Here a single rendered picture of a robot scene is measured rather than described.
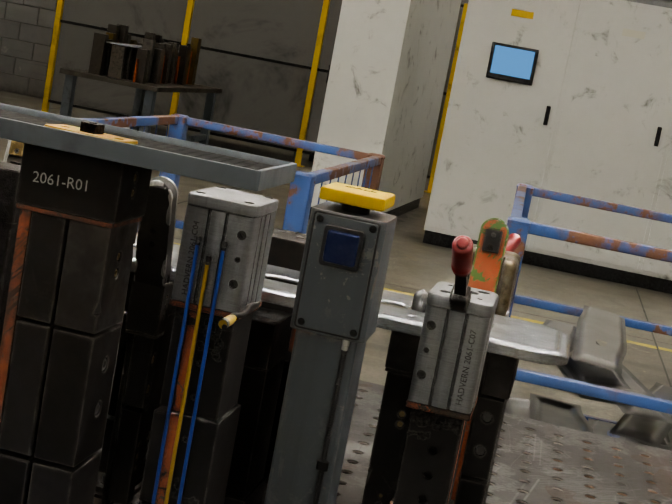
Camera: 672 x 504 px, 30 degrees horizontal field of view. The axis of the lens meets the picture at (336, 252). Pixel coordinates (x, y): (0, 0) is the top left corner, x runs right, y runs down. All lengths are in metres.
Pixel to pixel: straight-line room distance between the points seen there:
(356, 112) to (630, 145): 2.01
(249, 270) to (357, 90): 8.08
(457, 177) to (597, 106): 1.13
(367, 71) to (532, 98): 1.22
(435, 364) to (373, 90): 8.10
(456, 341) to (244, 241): 0.24
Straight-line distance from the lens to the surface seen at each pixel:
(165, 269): 1.41
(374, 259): 1.11
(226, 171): 1.09
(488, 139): 9.30
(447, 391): 1.28
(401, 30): 9.32
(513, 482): 1.93
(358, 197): 1.11
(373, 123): 9.35
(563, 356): 1.41
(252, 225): 1.29
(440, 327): 1.27
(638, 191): 9.33
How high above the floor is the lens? 1.28
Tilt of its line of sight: 9 degrees down
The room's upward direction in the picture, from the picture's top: 11 degrees clockwise
